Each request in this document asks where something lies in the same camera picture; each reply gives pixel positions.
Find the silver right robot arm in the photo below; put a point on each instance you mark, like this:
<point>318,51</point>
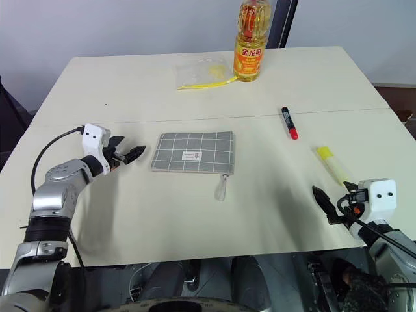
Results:
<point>390,250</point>

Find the yellow highlighter pen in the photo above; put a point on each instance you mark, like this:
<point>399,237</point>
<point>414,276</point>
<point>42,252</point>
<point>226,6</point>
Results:
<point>331,161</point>

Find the black marker with red cap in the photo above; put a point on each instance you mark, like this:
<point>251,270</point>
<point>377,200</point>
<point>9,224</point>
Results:
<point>289,122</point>

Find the clear yellow-zip plastic bag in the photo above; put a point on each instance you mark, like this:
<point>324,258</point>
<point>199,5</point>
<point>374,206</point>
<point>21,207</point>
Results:
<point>200,73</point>

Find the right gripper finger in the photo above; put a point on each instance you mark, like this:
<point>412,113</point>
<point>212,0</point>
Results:
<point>325,200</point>
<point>351,188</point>

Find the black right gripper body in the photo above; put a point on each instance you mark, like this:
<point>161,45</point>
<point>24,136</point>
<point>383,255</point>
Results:
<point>352,208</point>

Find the dark rounded shape under table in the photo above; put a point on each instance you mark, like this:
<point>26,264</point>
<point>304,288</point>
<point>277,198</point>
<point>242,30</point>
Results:
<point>164,278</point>

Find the brown round object on floor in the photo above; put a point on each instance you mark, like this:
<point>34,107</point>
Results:
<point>408,116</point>

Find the black upright post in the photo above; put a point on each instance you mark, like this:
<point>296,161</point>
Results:
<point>284,22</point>

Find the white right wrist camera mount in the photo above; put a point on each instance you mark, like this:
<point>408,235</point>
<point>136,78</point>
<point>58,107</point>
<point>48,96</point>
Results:
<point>380,196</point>

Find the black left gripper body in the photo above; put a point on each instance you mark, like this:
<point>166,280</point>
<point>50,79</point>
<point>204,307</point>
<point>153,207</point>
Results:
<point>114,157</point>

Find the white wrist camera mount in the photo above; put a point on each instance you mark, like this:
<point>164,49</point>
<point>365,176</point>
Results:
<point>380,196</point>
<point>94,138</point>

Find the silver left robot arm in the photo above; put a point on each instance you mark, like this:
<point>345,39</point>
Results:
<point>53,191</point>

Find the black textured rounded shape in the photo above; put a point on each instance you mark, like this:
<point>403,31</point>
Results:
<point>360,289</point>

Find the yellow cooking oil bottle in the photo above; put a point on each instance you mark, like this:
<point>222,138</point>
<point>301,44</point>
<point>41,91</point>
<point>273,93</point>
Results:
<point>248,55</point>

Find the grey checked pencil pouch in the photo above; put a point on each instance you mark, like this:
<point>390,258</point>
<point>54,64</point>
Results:
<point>191,151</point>

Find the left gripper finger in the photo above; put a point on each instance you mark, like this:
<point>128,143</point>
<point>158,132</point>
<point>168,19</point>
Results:
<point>116,141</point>
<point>135,153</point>

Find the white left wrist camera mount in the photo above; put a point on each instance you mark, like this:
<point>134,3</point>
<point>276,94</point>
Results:
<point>94,138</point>

